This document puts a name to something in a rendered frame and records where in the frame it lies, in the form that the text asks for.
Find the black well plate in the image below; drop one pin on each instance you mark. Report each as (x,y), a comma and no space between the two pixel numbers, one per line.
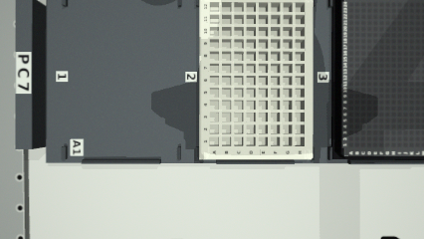
(377,79)

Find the grey perforated base plate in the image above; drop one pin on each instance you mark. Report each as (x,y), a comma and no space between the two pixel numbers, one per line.
(11,159)

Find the white well plate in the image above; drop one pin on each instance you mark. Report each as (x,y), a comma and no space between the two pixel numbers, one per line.
(260,118)

